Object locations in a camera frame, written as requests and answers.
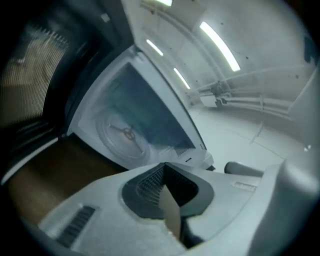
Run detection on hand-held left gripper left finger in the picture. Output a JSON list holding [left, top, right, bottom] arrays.
[[38, 162, 187, 256]]

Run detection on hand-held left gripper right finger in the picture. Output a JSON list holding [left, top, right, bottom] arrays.
[[164, 162, 261, 251]]

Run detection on round glass turntable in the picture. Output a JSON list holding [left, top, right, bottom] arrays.
[[96, 112, 154, 166]]

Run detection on dark brown table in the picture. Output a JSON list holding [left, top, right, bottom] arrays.
[[7, 134, 129, 224]]

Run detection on white ceiling pipes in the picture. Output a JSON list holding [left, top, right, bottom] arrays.
[[187, 72, 297, 121]]

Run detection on white microwave oven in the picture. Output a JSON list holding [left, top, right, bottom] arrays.
[[0, 7, 215, 186]]

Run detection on long ceiling light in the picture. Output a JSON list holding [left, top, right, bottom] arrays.
[[141, 0, 174, 7], [199, 21, 241, 73], [145, 38, 165, 57], [173, 67, 191, 90]]

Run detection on three-arm roller ring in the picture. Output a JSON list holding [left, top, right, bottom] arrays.
[[109, 123, 141, 151]]

